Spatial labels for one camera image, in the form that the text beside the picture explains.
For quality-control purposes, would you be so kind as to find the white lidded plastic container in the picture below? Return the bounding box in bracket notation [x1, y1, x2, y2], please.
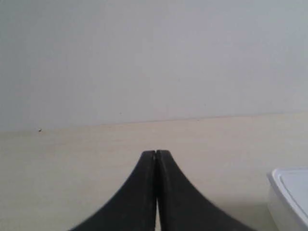
[267, 167, 308, 231]

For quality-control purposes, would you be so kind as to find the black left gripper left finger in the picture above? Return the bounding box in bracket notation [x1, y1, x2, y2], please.
[72, 151, 156, 231]

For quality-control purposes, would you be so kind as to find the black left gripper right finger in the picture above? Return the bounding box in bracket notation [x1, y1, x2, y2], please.
[156, 150, 250, 231]

